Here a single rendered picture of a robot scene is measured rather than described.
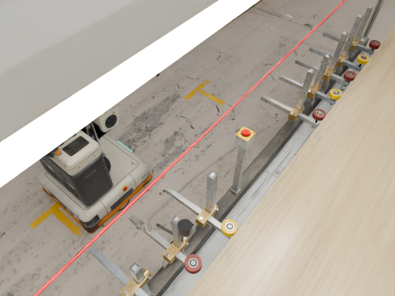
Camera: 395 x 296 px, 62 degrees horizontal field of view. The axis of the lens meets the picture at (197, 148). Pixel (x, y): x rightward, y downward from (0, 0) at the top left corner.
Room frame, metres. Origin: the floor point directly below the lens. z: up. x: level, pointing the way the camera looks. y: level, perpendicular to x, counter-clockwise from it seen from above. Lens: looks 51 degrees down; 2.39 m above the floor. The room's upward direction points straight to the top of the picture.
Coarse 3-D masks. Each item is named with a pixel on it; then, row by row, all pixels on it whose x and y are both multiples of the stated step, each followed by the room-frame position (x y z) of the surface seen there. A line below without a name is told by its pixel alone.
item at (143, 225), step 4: (140, 220) 0.76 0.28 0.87; (144, 220) 0.76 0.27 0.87; (136, 224) 0.74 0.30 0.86; (140, 224) 0.73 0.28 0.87; (144, 224) 0.73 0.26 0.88; (148, 224) 0.73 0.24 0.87; (140, 228) 0.71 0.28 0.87; (144, 228) 0.71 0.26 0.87; (148, 228) 0.71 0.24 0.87; (152, 228) 0.71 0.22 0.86
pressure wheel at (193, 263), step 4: (188, 256) 0.56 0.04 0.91; (192, 256) 0.56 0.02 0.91; (196, 256) 0.56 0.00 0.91; (188, 260) 0.54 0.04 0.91; (192, 260) 0.54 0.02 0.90; (196, 260) 0.54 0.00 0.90; (200, 260) 0.54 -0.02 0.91; (188, 264) 0.52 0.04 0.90; (192, 264) 0.52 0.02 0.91; (196, 264) 0.52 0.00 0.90; (200, 264) 0.52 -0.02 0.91; (188, 268) 0.50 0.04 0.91; (192, 268) 0.50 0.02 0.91; (196, 268) 0.50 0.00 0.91; (200, 268) 0.51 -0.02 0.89; (188, 272) 0.50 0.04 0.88; (192, 272) 0.49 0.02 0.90; (196, 272) 0.49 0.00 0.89
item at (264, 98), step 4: (264, 96) 1.74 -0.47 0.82; (264, 100) 1.72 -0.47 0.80; (268, 100) 1.70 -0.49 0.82; (272, 100) 1.70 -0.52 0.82; (272, 104) 1.68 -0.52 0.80; (276, 104) 1.66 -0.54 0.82; (280, 104) 1.66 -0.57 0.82; (280, 108) 1.64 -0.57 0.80; (284, 108) 1.62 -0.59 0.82; (288, 108) 1.62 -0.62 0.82; (288, 112) 1.60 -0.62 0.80; (300, 116) 1.55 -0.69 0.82; (304, 116) 1.54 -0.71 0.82; (308, 116) 1.54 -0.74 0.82; (304, 120) 1.53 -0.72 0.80; (308, 120) 1.51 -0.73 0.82; (312, 120) 1.51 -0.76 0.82; (312, 124) 1.49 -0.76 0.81; (316, 124) 1.48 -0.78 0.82
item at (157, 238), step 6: (132, 216) 0.78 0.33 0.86; (132, 222) 0.76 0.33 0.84; (138, 222) 0.75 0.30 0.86; (150, 234) 0.68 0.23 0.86; (156, 234) 0.68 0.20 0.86; (156, 240) 0.65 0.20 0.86; (162, 240) 0.65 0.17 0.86; (162, 246) 0.63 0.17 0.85; (168, 246) 0.62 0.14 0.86; (180, 252) 0.60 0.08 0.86; (180, 258) 0.56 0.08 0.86
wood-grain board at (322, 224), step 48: (384, 48) 2.21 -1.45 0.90; (384, 96) 1.66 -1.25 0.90; (336, 144) 1.24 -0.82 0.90; (384, 144) 1.24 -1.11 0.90; (288, 192) 0.91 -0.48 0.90; (336, 192) 0.91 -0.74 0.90; (384, 192) 0.91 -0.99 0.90; (240, 240) 0.64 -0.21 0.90; (288, 240) 0.64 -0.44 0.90; (336, 240) 0.64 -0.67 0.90; (384, 240) 0.64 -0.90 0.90; (192, 288) 0.42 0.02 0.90; (240, 288) 0.42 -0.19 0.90; (288, 288) 0.42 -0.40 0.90; (336, 288) 0.42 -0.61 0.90; (384, 288) 0.42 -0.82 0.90
